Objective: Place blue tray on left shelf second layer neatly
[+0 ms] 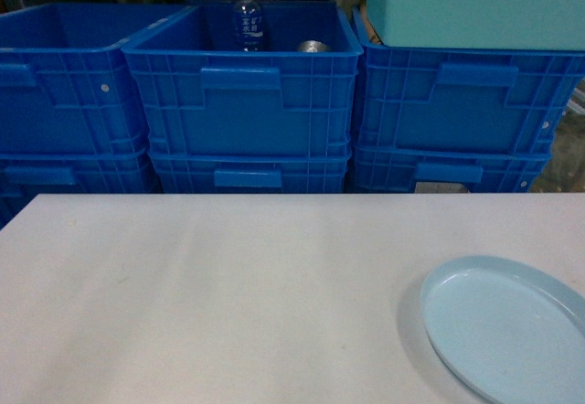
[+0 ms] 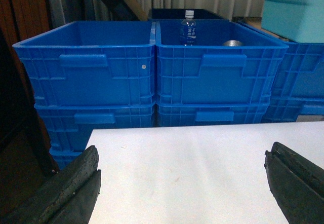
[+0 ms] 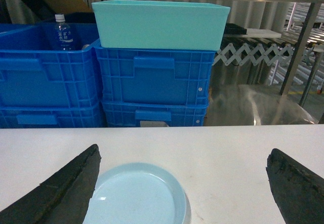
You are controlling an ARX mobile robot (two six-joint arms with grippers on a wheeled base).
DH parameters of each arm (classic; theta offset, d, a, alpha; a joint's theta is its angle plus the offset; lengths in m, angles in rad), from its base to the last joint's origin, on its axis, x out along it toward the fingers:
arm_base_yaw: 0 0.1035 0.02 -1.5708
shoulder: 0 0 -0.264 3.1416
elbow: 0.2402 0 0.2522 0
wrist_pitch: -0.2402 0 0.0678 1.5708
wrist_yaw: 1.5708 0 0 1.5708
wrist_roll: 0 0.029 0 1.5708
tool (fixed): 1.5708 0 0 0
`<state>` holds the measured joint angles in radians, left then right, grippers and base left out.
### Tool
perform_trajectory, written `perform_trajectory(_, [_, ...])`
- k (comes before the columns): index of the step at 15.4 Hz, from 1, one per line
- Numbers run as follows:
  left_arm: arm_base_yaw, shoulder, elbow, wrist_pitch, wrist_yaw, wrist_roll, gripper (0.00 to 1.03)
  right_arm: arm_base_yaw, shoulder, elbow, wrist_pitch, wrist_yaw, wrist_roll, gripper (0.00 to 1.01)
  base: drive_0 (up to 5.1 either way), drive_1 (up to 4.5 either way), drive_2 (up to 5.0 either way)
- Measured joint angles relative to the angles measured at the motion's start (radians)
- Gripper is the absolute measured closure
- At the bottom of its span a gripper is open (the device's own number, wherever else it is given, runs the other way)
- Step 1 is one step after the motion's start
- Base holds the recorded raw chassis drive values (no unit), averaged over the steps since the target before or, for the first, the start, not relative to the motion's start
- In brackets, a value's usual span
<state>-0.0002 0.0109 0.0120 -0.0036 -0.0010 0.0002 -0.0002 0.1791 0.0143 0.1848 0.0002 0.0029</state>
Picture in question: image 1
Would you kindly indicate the light blue oval tray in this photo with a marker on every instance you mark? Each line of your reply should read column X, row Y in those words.
column 509, row 332

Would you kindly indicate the blue crate bottom middle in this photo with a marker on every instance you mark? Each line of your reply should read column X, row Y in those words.
column 237, row 174

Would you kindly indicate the blue crate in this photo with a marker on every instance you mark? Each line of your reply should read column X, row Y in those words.
column 66, row 87
column 25, row 176
column 237, row 174
column 377, row 170
column 460, row 100
column 203, row 96

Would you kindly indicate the blue crate bottom right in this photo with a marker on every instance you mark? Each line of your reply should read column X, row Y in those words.
column 377, row 170

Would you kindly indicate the blue crate top middle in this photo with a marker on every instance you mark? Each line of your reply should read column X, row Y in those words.
column 203, row 96

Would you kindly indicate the silver metal bowl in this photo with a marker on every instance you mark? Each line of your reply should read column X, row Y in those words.
column 313, row 46

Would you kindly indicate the blue crate top right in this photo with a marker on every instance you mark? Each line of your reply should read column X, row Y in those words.
column 460, row 100

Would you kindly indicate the clear water bottle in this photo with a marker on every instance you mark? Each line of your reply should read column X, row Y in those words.
column 247, row 20

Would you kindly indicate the teal foam box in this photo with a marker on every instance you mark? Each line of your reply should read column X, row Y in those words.
column 491, row 24

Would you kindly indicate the blue crate top left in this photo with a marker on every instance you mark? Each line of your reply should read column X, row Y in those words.
column 66, row 87

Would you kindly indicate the blue crate bottom left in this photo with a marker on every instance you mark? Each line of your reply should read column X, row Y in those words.
column 25, row 176

